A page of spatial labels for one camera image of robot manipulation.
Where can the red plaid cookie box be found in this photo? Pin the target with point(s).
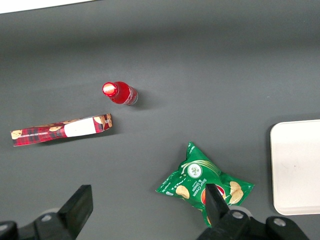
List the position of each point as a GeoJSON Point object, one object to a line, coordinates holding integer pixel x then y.
{"type": "Point", "coordinates": [37, 136]}

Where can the cream plastic tray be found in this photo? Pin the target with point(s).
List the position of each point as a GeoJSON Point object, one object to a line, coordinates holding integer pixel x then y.
{"type": "Point", "coordinates": [297, 167]}

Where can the red soda bottle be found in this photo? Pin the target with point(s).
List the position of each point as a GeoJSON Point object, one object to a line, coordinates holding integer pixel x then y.
{"type": "Point", "coordinates": [120, 93]}

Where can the green chips bag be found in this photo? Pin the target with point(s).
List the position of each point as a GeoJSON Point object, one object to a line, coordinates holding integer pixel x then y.
{"type": "Point", "coordinates": [195, 175]}

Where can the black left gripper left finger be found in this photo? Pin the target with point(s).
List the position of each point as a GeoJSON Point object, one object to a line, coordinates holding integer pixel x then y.
{"type": "Point", "coordinates": [72, 215]}

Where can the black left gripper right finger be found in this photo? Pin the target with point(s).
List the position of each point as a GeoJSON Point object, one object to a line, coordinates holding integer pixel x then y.
{"type": "Point", "coordinates": [217, 212]}

